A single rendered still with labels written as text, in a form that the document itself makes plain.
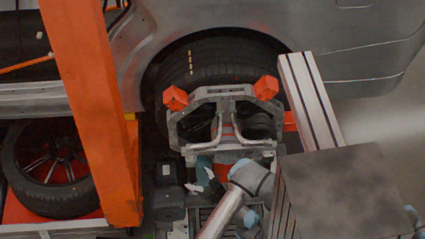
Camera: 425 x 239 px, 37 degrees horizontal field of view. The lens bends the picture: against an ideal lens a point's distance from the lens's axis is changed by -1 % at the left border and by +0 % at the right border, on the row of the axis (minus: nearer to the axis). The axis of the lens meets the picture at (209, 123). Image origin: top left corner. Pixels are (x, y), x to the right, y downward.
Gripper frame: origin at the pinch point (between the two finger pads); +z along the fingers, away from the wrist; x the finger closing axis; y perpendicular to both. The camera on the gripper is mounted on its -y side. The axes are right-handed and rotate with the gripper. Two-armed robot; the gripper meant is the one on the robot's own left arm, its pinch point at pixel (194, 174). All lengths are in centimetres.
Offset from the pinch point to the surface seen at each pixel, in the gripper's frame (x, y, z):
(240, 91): 32.4, -28.4, 0.9
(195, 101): 16.9, -26.1, 13.4
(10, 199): -53, 56, 91
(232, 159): 17.7, 0.2, -7.6
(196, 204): 17, 70, 18
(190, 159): -0.4, -12.0, 1.7
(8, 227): -66, 44, 71
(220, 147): 11.3, -15.0, -5.9
